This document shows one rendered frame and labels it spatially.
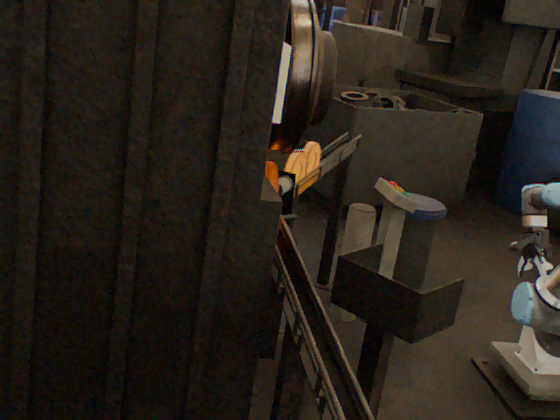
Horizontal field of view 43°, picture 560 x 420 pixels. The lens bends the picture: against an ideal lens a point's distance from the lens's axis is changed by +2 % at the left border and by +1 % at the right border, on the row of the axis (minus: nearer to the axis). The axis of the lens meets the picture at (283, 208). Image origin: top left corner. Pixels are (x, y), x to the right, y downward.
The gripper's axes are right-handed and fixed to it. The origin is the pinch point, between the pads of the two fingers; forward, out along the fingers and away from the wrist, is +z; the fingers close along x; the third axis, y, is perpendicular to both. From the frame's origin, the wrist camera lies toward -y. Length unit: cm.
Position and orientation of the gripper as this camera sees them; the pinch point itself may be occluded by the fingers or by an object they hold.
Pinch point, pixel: (530, 279)
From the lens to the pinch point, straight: 294.6
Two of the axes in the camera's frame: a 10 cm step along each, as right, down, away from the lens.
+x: -3.0, 1.0, 9.5
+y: 9.5, 0.6, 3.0
